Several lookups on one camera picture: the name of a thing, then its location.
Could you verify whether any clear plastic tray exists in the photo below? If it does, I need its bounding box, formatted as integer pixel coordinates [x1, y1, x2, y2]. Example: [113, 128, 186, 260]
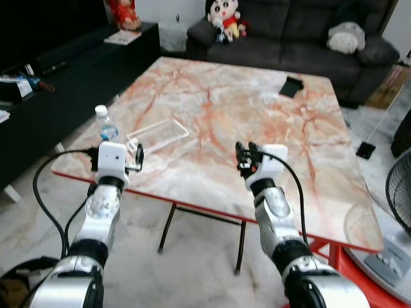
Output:
[127, 119, 190, 153]

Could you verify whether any clear plastic water bottle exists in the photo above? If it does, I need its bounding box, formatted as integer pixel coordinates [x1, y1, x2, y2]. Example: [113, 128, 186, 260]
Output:
[95, 105, 120, 144]

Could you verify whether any black metal table leg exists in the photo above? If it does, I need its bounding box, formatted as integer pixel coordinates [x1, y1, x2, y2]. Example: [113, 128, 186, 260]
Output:
[234, 221, 247, 275]
[158, 203, 178, 253]

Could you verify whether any small black flat box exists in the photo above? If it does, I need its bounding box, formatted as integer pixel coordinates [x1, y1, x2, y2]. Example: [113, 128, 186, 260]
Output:
[279, 76, 306, 98]

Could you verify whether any black low cabinet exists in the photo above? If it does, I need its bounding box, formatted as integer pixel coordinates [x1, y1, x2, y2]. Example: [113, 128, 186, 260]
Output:
[0, 22, 161, 192]

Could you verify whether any black square power adapter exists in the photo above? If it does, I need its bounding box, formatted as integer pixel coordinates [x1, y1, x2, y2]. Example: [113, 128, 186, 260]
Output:
[356, 142, 377, 160]

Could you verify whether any dark grey sofa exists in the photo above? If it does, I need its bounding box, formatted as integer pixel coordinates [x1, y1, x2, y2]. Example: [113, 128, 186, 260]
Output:
[186, 0, 400, 107]

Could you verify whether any white pink booklet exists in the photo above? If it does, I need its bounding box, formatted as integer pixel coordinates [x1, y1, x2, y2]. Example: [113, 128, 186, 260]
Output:
[104, 30, 142, 46]

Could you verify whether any white mesh waste basket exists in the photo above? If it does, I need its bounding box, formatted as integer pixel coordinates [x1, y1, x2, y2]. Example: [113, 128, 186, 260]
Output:
[157, 19, 188, 53]

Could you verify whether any cartoon boy plush doll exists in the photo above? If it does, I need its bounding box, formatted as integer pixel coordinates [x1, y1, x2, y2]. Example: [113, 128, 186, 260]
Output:
[205, 0, 249, 43]

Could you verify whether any white paper pack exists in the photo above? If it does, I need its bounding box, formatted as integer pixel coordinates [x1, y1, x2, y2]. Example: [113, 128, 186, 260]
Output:
[0, 75, 34, 99]

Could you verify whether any red decorative figure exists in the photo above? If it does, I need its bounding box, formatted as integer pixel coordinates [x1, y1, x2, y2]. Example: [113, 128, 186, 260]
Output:
[106, 0, 142, 31]

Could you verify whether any brown cardboard box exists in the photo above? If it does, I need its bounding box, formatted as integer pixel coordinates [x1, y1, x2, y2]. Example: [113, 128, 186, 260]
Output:
[366, 64, 409, 110]

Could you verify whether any grey round plush toy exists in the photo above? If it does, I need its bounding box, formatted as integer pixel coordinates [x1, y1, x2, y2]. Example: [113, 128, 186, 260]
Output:
[326, 22, 367, 55]

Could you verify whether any red plastic stool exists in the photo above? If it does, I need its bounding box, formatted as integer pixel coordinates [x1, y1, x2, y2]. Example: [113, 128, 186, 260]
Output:
[302, 236, 389, 308]

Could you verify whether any black grey floor fan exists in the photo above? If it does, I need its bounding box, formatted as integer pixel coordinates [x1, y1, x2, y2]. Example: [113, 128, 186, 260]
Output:
[350, 149, 411, 304]

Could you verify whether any black television screen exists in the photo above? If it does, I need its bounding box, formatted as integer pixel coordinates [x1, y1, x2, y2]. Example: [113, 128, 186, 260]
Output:
[0, 0, 111, 73]

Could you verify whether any black brown bag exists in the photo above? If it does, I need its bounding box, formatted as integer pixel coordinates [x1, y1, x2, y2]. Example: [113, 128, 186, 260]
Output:
[0, 257, 60, 308]

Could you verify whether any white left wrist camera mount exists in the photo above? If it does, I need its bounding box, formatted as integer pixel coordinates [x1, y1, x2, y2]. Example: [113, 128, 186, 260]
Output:
[98, 142, 129, 188]

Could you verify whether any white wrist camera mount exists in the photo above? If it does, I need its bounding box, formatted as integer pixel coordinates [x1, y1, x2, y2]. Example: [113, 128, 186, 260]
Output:
[257, 144, 288, 187]
[98, 142, 129, 188]

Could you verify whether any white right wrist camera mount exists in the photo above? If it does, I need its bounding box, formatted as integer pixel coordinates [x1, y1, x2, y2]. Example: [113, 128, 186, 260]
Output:
[257, 144, 288, 187]

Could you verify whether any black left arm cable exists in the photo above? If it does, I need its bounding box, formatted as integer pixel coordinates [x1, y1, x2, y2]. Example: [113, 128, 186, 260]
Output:
[32, 148, 100, 257]

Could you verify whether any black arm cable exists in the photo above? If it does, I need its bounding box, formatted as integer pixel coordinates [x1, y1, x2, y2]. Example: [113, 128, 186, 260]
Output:
[273, 151, 310, 246]
[32, 148, 100, 257]

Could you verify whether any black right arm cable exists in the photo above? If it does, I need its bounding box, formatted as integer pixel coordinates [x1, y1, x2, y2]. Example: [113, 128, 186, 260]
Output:
[273, 151, 310, 246]

